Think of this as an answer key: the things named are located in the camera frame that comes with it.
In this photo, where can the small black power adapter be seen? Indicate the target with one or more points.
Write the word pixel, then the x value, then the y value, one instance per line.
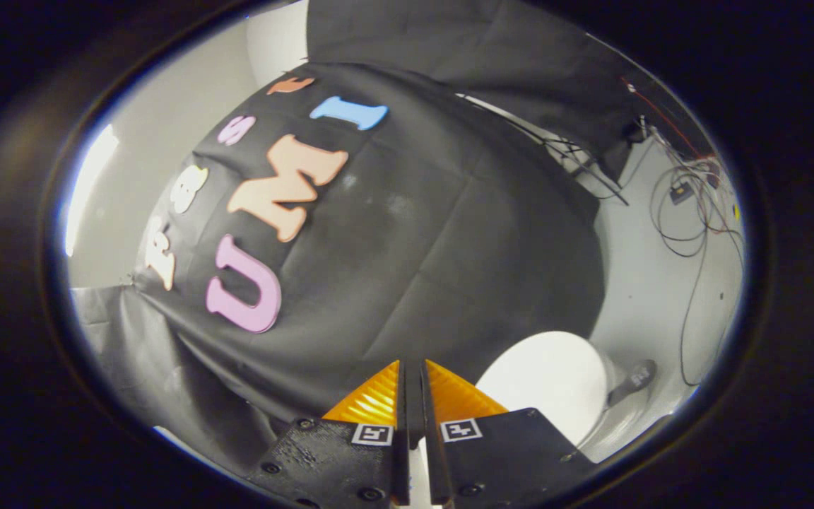
pixel 681 192

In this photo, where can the black backdrop cloth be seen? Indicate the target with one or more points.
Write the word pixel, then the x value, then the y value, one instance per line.
pixel 414 247

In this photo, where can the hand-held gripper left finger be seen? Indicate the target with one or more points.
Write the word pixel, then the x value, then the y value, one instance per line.
pixel 403 452

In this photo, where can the black tripod stand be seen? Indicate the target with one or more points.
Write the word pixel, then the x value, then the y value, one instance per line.
pixel 591 178

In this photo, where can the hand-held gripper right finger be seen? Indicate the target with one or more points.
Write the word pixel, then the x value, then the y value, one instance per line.
pixel 428 452

